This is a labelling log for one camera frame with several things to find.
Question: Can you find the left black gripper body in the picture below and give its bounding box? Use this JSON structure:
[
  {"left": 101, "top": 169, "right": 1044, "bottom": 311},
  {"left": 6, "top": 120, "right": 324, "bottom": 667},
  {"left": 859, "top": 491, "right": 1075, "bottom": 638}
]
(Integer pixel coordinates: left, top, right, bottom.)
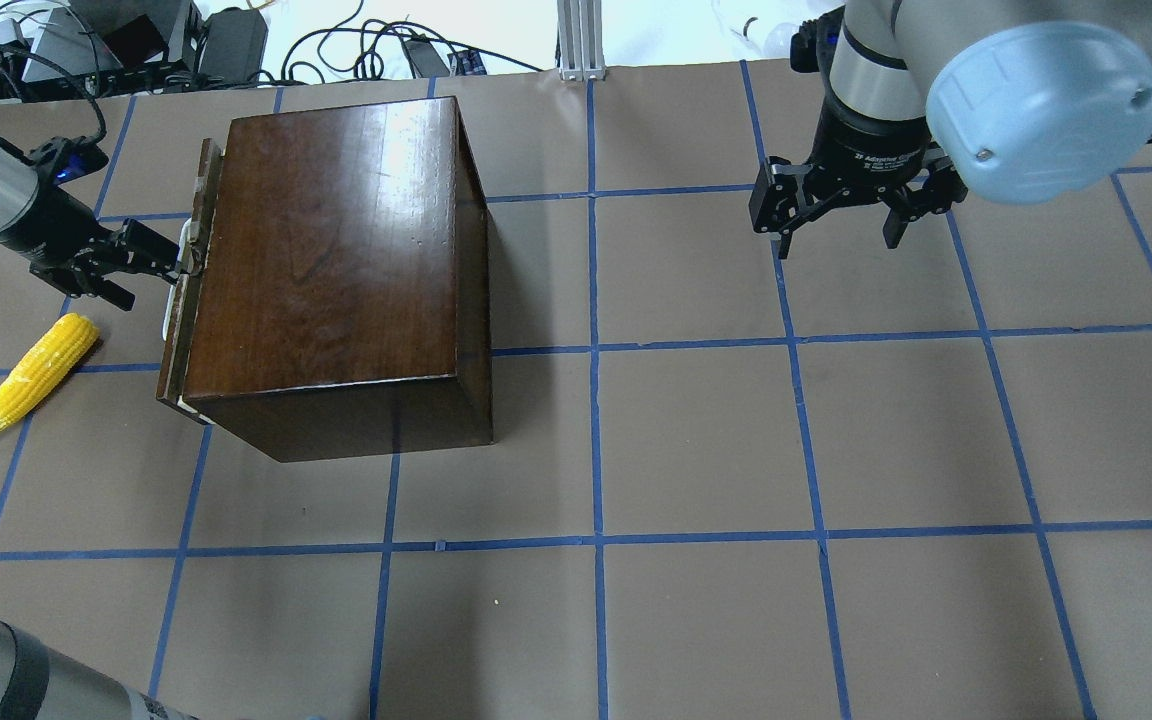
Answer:
[{"left": 1, "top": 185, "right": 122, "bottom": 291}]

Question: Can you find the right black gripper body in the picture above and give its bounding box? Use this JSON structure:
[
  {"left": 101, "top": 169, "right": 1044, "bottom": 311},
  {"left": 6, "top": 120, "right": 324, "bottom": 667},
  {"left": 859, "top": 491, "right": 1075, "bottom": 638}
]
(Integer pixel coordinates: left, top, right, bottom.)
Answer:
[{"left": 806, "top": 94, "right": 931, "bottom": 200}]

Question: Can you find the yellow corn cob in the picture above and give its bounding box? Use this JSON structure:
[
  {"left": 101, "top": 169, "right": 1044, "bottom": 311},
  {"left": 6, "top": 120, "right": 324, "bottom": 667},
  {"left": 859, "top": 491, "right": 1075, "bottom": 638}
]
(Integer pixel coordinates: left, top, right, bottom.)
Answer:
[{"left": 0, "top": 313, "right": 100, "bottom": 434}]

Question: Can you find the wooden drawer front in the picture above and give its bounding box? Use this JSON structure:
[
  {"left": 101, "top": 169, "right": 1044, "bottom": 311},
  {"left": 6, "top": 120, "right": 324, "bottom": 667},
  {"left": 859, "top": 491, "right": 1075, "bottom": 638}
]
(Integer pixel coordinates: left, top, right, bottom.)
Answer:
[{"left": 156, "top": 138, "right": 223, "bottom": 427}]

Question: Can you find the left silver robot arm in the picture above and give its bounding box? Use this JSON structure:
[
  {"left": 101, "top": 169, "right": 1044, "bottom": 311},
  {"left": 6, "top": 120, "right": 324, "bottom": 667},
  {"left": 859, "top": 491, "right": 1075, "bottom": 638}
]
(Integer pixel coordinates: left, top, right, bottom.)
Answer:
[{"left": 0, "top": 136, "right": 182, "bottom": 311}]

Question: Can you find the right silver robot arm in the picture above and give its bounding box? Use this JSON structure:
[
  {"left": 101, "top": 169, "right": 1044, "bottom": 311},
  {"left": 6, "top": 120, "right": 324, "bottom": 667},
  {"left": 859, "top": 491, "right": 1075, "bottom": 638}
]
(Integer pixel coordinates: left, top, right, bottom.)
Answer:
[{"left": 749, "top": 1, "right": 1152, "bottom": 258}]

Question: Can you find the dark wooden drawer cabinet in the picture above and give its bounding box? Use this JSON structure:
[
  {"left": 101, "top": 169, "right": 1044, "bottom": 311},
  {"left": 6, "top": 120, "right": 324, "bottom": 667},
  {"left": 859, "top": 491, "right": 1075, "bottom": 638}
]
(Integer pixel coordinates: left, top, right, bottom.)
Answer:
[{"left": 184, "top": 97, "right": 494, "bottom": 462}]

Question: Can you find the background equipment clutter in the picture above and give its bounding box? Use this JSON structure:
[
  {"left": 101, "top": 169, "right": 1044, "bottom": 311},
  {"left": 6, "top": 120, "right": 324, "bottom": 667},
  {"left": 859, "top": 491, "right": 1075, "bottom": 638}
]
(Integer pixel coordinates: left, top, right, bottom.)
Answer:
[{"left": 0, "top": 1, "right": 205, "bottom": 103}]

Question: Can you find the black power adapter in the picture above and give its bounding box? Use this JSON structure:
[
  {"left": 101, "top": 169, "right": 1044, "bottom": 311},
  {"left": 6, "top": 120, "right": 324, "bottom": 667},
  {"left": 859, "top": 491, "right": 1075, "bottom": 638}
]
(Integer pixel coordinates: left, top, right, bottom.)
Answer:
[{"left": 196, "top": 8, "right": 268, "bottom": 85}]

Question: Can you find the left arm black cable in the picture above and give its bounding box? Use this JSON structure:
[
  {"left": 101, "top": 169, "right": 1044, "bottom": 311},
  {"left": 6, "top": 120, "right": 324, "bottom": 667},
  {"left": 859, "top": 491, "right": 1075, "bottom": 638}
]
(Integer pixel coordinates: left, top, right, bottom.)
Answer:
[{"left": 0, "top": 40, "right": 109, "bottom": 151}]

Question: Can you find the aluminium frame post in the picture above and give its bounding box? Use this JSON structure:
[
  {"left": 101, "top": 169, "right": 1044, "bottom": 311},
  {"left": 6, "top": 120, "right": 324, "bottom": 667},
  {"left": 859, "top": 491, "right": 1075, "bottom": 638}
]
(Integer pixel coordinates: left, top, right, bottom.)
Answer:
[{"left": 556, "top": 0, "right": 607, "bottom": 82}]

